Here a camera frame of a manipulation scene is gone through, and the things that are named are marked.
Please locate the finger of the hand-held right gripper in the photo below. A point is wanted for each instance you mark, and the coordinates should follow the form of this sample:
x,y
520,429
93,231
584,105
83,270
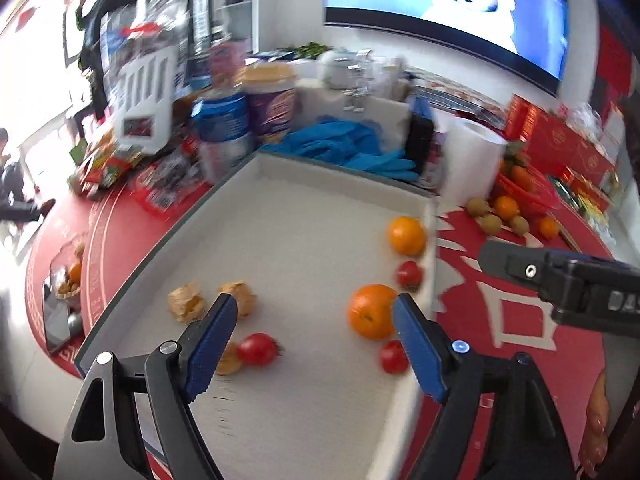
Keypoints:
x,y
570,290

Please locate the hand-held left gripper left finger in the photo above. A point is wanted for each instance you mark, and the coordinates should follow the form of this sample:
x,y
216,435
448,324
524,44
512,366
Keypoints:
x,y
210,345

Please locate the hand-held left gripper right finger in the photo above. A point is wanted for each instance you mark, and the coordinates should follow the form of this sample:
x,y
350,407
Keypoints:
x,y
420,345

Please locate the husked physalis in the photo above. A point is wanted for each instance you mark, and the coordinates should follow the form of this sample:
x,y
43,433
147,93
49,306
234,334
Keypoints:
x,y
231,361
186,302
244,297

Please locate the red tomato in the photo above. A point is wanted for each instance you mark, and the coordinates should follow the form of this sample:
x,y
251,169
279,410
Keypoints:
x,y
257,349
393,356
409,274

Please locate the large orange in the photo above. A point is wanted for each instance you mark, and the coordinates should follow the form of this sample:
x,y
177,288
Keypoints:
x,y
372,311

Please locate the white tray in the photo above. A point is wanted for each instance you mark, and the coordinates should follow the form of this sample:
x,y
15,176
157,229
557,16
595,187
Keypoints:
x,y
300,210

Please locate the person's right hand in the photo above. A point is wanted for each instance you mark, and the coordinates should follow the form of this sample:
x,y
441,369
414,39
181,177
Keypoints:
x,y
596,425

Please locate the brown kiwi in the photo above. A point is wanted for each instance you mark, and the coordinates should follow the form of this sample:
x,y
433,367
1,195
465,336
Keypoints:
x,y
520,224
491,222
477,206

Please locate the stack of flat colourful boxes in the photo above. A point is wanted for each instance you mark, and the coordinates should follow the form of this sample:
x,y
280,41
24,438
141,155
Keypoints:
x,y
580,195

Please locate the red plastic basket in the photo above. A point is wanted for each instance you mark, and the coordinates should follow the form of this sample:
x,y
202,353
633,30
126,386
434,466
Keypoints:
x,y
542,195

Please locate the bunch of leafy tangerines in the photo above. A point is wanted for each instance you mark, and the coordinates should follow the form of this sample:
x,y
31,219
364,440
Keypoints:
x,y
520,175

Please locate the white paper towel roll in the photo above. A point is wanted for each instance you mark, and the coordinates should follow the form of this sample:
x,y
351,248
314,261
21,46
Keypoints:
x,y
470,160

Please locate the dark printed packets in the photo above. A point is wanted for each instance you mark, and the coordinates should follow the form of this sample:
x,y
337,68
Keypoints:
x,y
165,185

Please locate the black box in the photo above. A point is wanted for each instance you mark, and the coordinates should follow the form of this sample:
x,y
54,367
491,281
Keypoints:
x,y
419,140

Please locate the red green snack packets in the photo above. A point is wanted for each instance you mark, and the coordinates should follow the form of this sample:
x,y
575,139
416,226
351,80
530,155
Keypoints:
x,y
107,165

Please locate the blue labelled tub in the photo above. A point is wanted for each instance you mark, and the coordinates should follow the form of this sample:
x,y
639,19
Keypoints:
x,y
222,130

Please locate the blue rubber gloves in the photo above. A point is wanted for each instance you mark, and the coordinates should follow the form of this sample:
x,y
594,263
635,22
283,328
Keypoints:
x,y
345,142

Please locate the purple tub with yellow lid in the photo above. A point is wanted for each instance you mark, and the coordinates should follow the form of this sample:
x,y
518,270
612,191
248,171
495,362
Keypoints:
x,y
270,105

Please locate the white knife set package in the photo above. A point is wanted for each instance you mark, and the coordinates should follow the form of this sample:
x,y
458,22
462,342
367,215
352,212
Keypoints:
x,y
145,105

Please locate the white box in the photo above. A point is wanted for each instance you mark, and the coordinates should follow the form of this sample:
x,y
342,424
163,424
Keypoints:
x,y
320,105

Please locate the clear glass jar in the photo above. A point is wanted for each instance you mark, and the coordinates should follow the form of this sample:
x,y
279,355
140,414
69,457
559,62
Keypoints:
x,y
345,72

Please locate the green leafy plant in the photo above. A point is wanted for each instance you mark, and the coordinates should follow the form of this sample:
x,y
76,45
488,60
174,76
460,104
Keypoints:
x,y
310,50

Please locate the glass display cabinet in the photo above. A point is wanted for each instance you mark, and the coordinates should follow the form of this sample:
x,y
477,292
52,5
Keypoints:
x,y
230,5

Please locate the red wall hanging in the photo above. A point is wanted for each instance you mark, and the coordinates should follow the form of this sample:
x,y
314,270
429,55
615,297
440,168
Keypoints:
x,y
612,60

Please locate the wall television screen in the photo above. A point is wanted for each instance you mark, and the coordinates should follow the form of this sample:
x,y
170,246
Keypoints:
x,y
450,5

